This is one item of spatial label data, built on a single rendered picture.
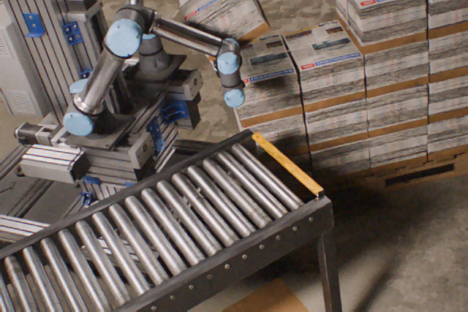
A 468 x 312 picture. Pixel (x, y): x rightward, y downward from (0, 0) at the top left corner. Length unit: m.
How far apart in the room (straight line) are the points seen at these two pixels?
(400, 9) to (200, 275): 1.42
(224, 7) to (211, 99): 1.72
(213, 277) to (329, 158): 1.23
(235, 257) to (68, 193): 1.59
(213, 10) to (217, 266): 1.04
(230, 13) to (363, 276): 1.30
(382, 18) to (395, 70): 0.27
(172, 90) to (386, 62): 0.98
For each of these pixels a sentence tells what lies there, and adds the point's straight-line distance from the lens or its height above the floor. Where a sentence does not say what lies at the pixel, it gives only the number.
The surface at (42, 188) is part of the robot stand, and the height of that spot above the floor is 0.23.
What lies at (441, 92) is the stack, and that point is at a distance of 3.14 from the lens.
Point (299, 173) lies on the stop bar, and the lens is 2.29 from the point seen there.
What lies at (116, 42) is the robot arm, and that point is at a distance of 2.29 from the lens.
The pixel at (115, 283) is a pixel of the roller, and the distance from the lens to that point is 2.13.
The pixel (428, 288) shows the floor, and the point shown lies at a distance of 2.99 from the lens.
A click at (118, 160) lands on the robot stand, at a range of 2.74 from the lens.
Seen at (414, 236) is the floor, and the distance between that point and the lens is 3.19.
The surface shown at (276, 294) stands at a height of 0.00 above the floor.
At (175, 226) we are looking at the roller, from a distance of 2.23.
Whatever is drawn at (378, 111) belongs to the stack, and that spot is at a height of 0.52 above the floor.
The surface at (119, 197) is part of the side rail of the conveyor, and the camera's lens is 2.42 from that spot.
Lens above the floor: 2.32
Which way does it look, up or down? 37 degrees down
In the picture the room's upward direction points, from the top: 12 degrees counter-clockwise
